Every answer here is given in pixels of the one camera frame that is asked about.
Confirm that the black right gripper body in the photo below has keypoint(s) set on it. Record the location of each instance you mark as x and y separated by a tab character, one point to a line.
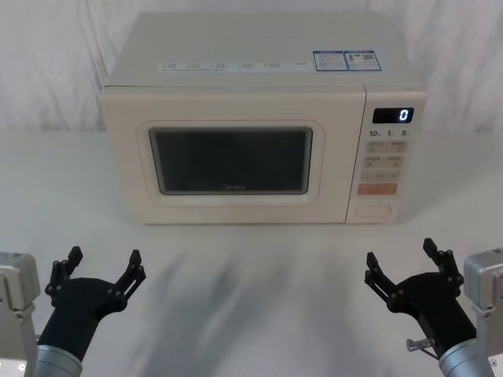
436	306

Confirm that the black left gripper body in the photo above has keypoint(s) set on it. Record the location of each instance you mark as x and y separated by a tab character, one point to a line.
76	306

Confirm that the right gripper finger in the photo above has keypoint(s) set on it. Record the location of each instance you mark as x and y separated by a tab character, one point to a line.
381	280
446	263

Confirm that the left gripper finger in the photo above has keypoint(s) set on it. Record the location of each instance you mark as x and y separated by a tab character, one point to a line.
131	277
63	271

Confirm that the white table cloth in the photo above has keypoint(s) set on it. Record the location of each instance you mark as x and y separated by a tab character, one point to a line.
251	298

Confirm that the cream microwave oven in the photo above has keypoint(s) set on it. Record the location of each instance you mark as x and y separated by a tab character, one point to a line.
243	106

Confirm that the white curtain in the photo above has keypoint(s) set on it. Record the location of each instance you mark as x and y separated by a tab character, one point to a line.
51	59

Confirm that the blue bordered label sticker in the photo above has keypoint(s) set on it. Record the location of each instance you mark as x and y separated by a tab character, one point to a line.
347	61

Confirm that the long white sticker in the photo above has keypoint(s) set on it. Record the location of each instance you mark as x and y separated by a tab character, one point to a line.
232	66

